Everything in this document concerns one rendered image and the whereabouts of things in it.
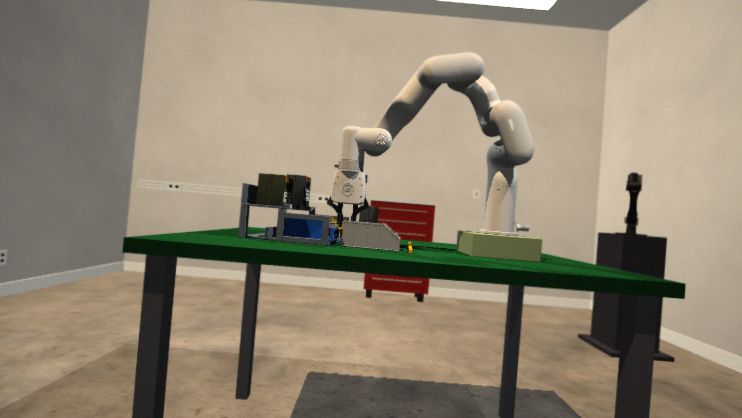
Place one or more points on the blue open bin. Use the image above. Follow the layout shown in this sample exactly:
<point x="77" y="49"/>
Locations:
<point x="307" y="229"/>

